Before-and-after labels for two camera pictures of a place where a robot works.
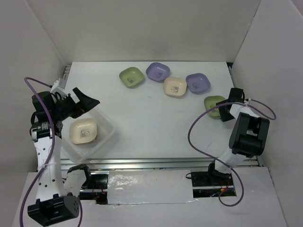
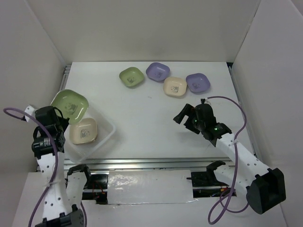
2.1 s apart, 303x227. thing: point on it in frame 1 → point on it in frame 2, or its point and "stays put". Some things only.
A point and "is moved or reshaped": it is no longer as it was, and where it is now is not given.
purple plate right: (198, 82) stays put
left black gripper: (85, 104) → (65, 121)
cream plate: (83, 130) stays put
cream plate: (175, 86) stays put
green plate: (210, 101) is moved or reshaped
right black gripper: (225, 117) → (190, 111)
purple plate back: (157, 72) stays put
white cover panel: (152, 187) stays put
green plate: (131, 76) stays put
